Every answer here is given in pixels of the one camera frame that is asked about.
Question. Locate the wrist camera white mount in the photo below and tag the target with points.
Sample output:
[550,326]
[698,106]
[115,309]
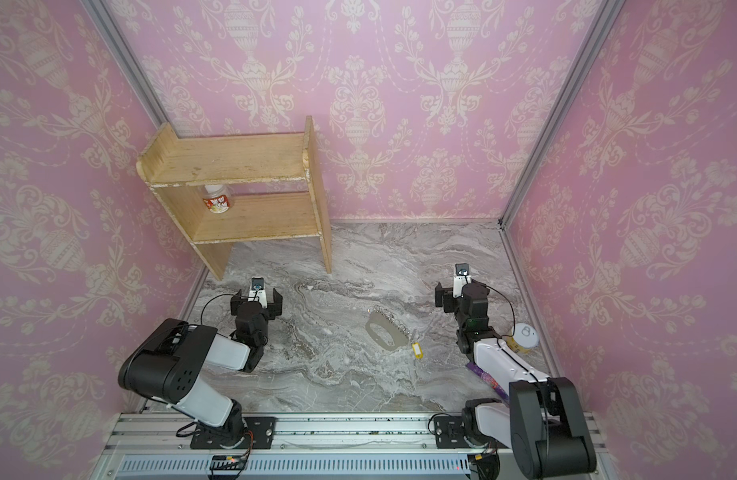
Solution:
[258,291]
[461,278]

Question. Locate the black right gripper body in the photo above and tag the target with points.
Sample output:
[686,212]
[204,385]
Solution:
[440,295]

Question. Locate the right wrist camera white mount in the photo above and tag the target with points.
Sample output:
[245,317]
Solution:
[461,278]

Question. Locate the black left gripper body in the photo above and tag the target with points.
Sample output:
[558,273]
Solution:
[270,312]

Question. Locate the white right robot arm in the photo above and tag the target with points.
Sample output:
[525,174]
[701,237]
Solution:
[512,384]

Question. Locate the yellow key tag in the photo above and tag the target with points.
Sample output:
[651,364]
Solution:
[417,351]

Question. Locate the wooden two-tier shelf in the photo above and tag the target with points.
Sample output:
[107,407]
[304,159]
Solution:
[276,183]

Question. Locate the aluminium corner wall profile right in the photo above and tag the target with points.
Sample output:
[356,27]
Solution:
[602,23]

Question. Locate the purple candy bag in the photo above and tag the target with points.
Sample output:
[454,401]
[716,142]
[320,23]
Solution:
[489,380]

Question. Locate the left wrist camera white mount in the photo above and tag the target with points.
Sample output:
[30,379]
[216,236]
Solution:
[258,291]

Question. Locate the white round jar yellow base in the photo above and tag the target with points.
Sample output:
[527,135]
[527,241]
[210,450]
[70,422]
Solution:
[523,338]

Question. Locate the aluminium corner wall profile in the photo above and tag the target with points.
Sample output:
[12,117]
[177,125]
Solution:
[602,23]
[109,30]

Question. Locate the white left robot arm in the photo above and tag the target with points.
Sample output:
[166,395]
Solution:
[167,368]

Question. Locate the aluminium corner wall profile left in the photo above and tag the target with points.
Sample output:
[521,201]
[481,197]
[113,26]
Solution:
[109,30]

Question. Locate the small bottle red label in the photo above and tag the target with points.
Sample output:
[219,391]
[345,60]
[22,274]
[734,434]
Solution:
[217,197]

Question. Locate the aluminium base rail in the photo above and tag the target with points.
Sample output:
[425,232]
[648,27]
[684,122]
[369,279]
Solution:
[473,444]

